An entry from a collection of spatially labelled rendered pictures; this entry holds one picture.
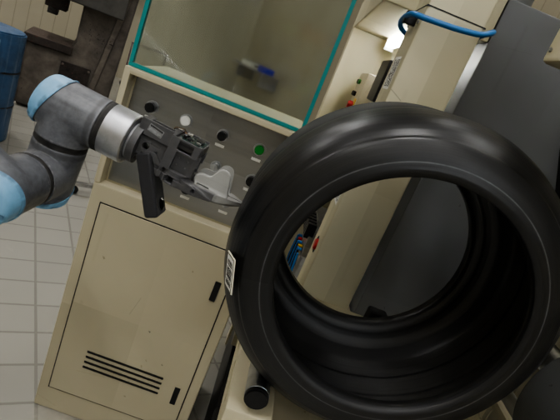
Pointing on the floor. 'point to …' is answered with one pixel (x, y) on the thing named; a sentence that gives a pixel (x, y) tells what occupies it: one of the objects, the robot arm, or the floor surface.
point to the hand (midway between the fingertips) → (233, 204)
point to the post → (363, 241)
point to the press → (78, 47)
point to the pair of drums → (9, 72)
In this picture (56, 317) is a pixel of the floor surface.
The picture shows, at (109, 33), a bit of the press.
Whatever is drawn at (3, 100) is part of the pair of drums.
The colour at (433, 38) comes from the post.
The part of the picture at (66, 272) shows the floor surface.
